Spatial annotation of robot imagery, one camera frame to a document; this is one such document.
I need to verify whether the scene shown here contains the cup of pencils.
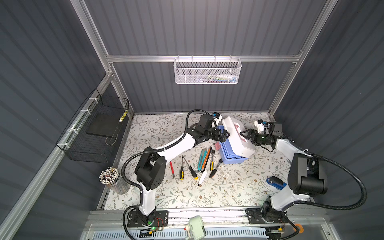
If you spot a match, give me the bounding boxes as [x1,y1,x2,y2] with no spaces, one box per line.
[99,167,130,195]

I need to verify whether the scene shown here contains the white blue tool box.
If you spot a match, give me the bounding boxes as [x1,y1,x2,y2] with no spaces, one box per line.
[217,117,256,165]

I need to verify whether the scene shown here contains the white marker pen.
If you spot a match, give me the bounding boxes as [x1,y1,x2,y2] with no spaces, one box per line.
[198,170,208,187]

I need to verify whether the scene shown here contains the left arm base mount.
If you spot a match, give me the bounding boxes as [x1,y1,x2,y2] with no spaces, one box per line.
[127,210,169,228]

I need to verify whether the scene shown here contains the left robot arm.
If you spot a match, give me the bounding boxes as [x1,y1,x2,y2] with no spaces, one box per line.
[121,109,230,217]

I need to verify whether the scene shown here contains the white wire wall basket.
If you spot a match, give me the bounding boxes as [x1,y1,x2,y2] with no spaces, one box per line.
[173,58,242,85]

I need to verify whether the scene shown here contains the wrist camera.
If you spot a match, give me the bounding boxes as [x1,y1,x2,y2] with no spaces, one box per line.
[254,120,270,134]
[212,112,223,121]

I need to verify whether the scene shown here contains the yellow black screwdriver short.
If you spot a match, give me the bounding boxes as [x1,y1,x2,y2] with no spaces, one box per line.
[179,156,184,181]

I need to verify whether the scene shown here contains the red hex key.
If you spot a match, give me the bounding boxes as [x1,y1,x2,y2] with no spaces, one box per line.
[169,161,175,178]

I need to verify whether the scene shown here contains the teal utility knife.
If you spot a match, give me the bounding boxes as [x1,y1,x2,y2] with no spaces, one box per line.
[197,149,208,172]

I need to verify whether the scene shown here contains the small yellow black screwdriver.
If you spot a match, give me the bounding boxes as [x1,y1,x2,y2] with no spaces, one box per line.
[210,150,215,172]

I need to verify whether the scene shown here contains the black wire side basket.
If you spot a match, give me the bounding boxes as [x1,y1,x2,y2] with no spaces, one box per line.
[57,89,130,164]

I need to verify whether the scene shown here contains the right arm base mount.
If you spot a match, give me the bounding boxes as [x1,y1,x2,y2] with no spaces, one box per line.
[245,207,288,224]

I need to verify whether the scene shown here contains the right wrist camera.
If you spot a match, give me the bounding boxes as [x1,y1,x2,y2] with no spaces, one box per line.
[254,120,270,134]

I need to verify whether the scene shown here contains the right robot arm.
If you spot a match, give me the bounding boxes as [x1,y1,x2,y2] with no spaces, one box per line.
[240,121,368,223]

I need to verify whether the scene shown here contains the black ratchet wrench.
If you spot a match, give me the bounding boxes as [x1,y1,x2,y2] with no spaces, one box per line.
[209,159,223,178]

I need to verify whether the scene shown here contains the green white device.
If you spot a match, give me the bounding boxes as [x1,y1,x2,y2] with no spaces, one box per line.
[184,216,207,240]

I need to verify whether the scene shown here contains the blue stapler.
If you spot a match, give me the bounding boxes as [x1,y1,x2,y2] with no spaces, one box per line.
[266,176,287,190]

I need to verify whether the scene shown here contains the orange pencil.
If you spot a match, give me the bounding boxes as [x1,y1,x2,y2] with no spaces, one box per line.
[201,147,213,173]

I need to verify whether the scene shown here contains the black yellow screwdriver long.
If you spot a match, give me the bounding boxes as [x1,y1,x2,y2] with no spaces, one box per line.
[182,156,198,180]

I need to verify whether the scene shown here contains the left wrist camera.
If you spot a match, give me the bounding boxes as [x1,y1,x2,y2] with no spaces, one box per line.
[212,112,223,121]

